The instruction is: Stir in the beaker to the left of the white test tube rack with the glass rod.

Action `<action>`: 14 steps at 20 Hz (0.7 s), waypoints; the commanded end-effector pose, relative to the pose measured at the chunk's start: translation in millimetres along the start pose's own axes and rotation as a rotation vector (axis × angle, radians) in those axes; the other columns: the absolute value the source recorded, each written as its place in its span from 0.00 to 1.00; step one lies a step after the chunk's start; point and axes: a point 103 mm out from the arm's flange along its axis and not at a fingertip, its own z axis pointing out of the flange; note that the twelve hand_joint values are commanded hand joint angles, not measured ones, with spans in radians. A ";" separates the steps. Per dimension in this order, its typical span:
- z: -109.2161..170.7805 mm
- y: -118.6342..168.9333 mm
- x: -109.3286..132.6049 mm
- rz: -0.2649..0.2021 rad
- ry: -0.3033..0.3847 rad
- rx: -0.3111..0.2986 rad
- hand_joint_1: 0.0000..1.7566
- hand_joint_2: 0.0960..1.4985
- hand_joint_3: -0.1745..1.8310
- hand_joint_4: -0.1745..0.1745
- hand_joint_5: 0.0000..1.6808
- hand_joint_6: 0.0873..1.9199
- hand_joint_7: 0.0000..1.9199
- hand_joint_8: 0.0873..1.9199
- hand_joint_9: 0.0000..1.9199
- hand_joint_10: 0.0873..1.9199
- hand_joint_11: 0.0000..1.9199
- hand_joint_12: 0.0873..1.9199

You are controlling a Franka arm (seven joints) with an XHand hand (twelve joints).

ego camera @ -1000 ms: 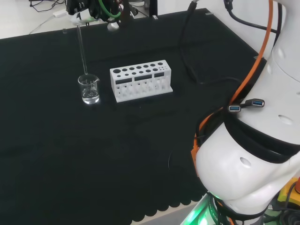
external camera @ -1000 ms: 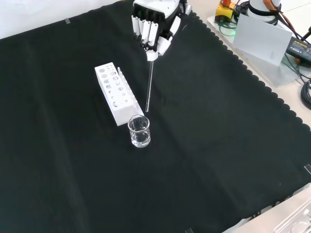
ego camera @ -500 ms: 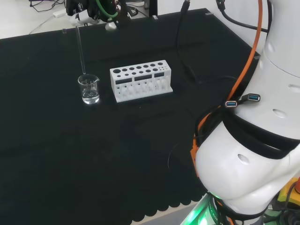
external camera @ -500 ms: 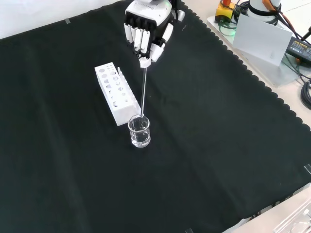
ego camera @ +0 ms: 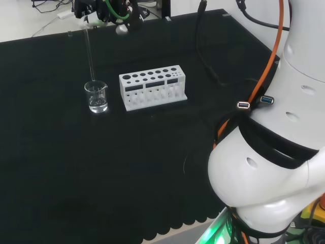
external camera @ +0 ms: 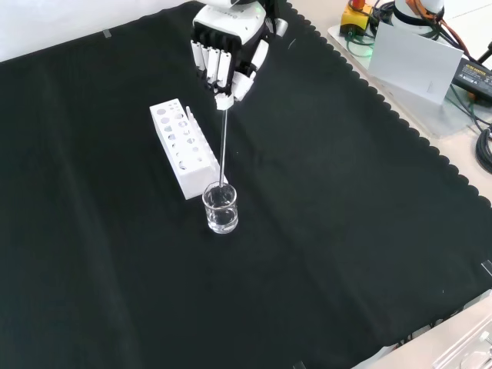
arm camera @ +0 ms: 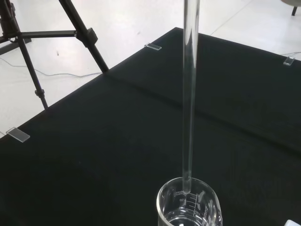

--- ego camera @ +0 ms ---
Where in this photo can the clear glass beaker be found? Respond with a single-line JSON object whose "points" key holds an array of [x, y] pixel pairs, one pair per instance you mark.
{"points": [[96, 101]]}

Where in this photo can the blue USB plug black shell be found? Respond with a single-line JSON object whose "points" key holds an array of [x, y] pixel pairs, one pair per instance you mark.
{"points": [[267, 99]]}

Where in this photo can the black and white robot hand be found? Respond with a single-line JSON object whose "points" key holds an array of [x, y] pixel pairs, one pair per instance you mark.
{"points": [[106, 11]]}

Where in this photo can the white test tube rack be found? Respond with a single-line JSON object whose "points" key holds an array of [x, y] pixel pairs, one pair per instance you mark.
{"points": [[152, 84]]}

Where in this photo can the yellow stop button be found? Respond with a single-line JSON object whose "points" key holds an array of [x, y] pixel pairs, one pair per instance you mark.
{"points": [[311, 213]]}

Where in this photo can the white power strip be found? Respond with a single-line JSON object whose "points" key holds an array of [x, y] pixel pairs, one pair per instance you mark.
{"points": [[63, 15]]}

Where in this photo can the blue USB plug silver shell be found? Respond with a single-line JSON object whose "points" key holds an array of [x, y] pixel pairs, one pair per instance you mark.
{"points": [[243, 104]]}

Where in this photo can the black bench cloth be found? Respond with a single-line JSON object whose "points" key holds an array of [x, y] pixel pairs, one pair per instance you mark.
{"points": [[76, 165]]}

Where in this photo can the black upright pole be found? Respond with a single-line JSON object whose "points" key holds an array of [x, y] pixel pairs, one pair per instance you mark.
{"points": [[165, 7]]}

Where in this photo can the clear glass rod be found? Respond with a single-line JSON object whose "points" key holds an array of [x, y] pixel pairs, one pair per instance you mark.
{"points": [[90, 58]]}

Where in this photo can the clear cloth clip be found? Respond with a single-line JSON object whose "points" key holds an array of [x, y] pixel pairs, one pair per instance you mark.
{"points": [[69, 33], [226, 15]]}

